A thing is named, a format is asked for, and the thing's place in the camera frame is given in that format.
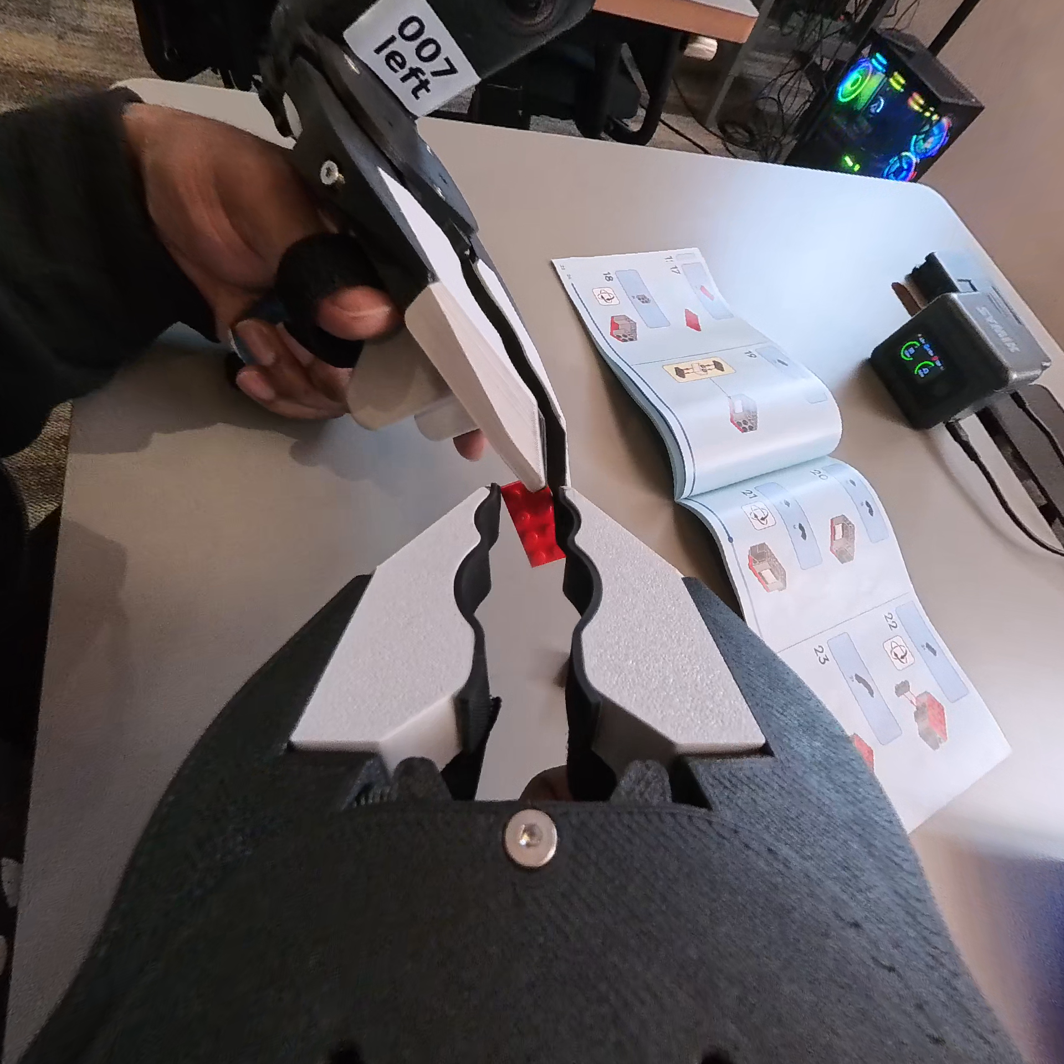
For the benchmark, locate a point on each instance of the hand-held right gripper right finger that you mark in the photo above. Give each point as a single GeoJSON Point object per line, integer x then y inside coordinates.
{"type": "Point", "coordinates": [665, 657]}

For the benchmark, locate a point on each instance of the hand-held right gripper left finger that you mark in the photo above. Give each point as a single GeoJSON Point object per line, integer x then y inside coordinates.
{"type": "Point", "coordinates": [391, 657]}

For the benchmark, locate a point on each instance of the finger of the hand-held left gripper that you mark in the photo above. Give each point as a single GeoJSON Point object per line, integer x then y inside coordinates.
{"type": "Point", "coordinates": [474, 374]}
{"type": "Point", "coordinates": [511, 324]}

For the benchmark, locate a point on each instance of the red toy brick plate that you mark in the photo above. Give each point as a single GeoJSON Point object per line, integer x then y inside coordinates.
{"type": "Point", "coordinates": [532, 524]}

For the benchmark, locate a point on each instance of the brick instruction booklet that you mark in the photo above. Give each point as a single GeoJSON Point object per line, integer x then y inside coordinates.
{"type": "Point", "coordinates": [748, 432]}

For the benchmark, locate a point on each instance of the person's left forearm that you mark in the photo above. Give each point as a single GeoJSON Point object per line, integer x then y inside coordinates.
{"type": "Point", "coordinates": [75, 266]}

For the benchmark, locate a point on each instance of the grey desk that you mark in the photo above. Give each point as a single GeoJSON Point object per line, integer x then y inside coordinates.
{"type": "Point", "coordinates": [249, 540]}

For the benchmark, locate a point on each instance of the person's left hand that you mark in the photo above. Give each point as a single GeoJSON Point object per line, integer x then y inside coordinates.
{"type": "Point", "coordinates": [216, 216]}

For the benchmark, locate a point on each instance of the black office chair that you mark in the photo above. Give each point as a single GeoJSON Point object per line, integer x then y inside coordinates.
{"type": "Point", "coordinates": [565, 100]}

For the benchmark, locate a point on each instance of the wood-edged table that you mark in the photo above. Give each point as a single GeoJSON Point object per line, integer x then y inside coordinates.
{"type": "Point", "coordinates": [673, 17]}

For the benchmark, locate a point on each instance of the black portable power station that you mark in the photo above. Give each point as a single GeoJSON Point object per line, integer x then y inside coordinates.
{"type": "Point", "coordinates": [956, 357]}

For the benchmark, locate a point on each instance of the black adapter block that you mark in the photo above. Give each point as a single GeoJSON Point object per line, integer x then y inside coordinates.
{"type": "Point", "coordinates": [1035, 449]}

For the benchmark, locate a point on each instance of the RGB lit computer case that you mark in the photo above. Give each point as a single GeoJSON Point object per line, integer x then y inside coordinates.
{"type": "Point", "coordinates": [881, 108]}

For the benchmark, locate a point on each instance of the black clip mount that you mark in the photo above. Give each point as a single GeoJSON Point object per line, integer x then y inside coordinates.
{"type": "Point", "coordinates": [931, 283]}

